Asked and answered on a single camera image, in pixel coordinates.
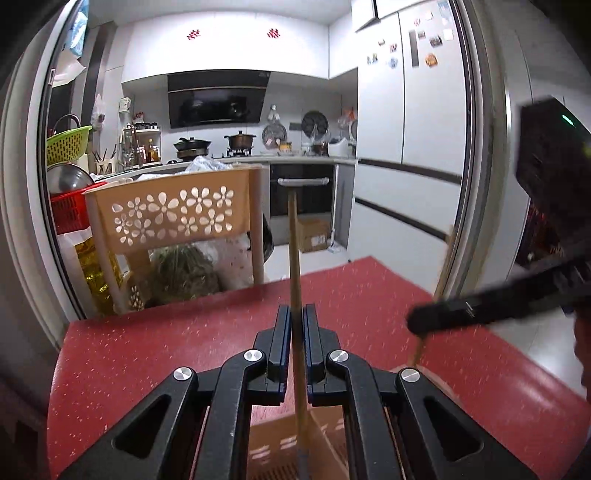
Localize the bamboo chopstick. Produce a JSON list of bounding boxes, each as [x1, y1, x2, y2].
[[409, 229, 457, 368], [288, 189, 311, 479]]

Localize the beige plastic utensil holder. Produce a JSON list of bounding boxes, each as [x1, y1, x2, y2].
[[246, 406, 349, 479]]

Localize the person right hand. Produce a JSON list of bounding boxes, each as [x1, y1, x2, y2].
[[574, 311, 591, 401]]

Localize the white refrigerator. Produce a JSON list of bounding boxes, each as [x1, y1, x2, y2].
[[348, 1, 471, 292]]

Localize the green vegetables in bag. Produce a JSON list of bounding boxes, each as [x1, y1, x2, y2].
[[149, 244, 221, 305]]

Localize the yellow oil bottle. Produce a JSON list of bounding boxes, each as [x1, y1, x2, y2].
[[75, 237, 115, 316]]

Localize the white rice cooker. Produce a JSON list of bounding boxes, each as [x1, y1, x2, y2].
[[328, 138, 355, 158]]

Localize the beige flower-pattern storage cart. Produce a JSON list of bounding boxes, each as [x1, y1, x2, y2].
[[84, 164, 264, 314]]

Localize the cardboard box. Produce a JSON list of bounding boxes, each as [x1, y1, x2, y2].
[[297, 218, 332, 253]]

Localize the black built-in oven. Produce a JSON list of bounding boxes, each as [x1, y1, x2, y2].
[[270, 164, 335, 217]]

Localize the red plastic basket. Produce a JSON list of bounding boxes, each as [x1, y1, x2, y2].
[[50, 181, 107, 235]]

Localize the steel mixing bowl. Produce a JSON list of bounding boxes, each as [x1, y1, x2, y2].
[[47, 162, 94, 195]]

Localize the black wok on stove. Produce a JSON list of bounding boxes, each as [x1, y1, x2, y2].
[[173, 137, 211, 161]]

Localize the green plastic basket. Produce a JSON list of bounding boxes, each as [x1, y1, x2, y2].
[[45, 113, 92, 166]]

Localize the brown cooking pot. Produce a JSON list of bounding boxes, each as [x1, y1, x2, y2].
[[224, 130, 256, 154]]

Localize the black range hood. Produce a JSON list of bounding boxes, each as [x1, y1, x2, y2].
[[167, 69, 270, 129]]

